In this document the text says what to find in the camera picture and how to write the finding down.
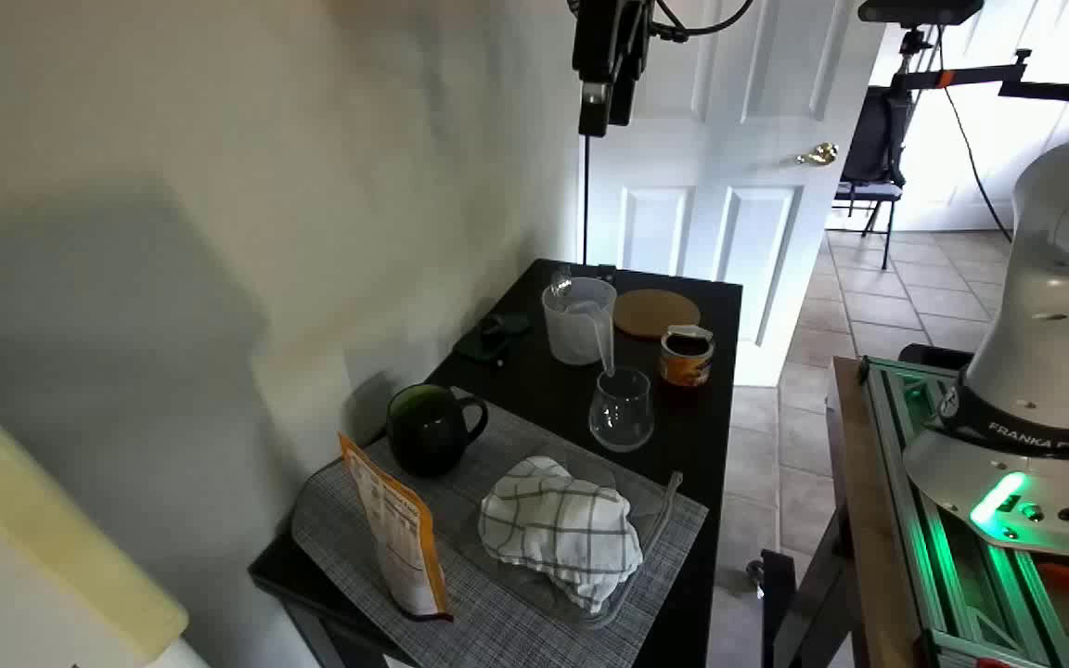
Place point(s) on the black side table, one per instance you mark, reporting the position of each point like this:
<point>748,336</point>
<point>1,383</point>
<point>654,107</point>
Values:
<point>534,383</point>

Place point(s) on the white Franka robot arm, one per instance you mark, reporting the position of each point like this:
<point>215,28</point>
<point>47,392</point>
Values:
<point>1055,319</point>

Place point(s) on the brass door knob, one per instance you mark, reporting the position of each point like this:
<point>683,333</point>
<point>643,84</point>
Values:
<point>823,154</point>

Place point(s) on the grey woven placemat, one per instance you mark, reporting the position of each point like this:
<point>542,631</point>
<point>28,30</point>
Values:
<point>482,631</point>

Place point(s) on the orange food pouch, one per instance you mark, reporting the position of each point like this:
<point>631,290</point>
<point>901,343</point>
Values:
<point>401,543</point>

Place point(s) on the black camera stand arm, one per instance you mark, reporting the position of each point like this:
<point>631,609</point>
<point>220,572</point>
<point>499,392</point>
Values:
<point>991,75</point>

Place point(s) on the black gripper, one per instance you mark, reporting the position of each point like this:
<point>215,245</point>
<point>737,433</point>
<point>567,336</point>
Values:
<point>609,39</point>

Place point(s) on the round cork mat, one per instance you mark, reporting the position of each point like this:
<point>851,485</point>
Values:
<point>654,313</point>

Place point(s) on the white checked dish towel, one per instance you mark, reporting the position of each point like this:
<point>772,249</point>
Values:
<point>557,533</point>

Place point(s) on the dark green mug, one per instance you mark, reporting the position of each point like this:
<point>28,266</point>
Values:
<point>424,433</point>

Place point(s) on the orange food cup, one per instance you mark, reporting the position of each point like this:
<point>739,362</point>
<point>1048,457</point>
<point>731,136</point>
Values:
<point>688,358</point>

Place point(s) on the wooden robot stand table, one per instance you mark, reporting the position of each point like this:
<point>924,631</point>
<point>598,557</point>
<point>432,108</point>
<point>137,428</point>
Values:
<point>861,520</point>

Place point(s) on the white panel door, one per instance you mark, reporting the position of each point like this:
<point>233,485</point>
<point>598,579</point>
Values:
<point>731,149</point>

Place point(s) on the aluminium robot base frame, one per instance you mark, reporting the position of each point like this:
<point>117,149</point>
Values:
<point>956,579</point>

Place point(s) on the stemless clear glass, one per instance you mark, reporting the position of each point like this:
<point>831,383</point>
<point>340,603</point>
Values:
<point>622,415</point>

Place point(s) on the black chair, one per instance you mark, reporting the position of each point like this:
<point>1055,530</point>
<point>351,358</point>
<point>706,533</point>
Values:
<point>877,136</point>

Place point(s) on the clear plastic measuring cup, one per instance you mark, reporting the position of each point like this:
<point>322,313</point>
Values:
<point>578,319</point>

